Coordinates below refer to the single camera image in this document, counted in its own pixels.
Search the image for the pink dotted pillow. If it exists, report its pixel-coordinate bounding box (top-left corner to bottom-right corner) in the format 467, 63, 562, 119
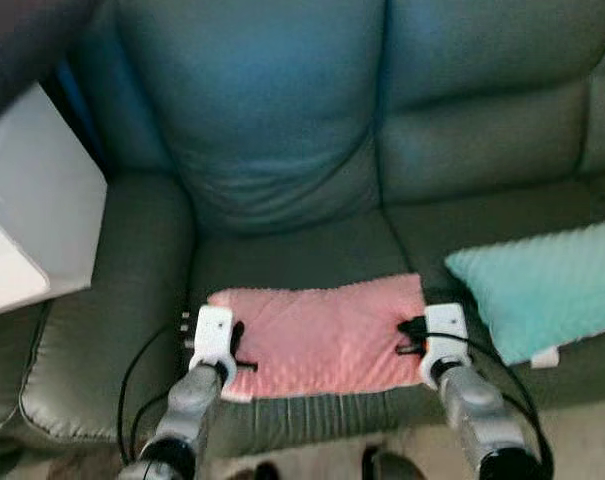
207, 272, 428, 403

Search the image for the teal dotted pillow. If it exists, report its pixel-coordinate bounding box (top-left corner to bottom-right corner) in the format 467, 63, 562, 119
444, 218, 605, 369

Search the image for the dark green leather sofa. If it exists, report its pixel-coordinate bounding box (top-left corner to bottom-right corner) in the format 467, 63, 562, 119
0, 300, 43, 471
0, 0, 605, 461

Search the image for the robot left leg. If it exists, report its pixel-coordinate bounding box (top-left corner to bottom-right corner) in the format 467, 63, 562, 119
222, 460, 283, 480

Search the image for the robot leg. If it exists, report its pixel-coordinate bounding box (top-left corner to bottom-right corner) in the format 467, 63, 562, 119
222, 460, 283, 480
360, 445, 428, 480

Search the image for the robot right leg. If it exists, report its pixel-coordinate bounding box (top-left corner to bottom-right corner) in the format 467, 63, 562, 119
360, 445, 428, 480

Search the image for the white plastic box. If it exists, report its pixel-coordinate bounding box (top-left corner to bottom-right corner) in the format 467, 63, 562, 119
0, 83, 108, 319

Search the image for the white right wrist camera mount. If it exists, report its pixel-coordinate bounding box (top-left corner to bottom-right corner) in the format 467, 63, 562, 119
420, 303, 473, 389

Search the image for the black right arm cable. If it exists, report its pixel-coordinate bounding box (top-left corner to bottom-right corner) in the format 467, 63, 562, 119
460, 332, 557, 476

